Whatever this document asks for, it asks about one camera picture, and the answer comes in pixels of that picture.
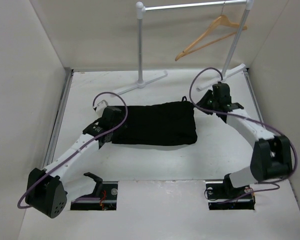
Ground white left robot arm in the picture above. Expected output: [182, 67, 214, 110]
[22, 106, 128, 219]

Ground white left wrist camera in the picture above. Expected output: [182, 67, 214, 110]
[93, 100, 109, 112]

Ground white clothes rack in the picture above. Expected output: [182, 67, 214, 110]
[114, 0, 254, 95]

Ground black trousers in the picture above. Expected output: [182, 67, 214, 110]
[112, 98, 198, 147]

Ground wooden clothes hanger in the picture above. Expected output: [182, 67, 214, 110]
[174, 13, 240, 62]

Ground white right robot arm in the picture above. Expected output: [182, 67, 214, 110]
[195, 82, 297, 201]

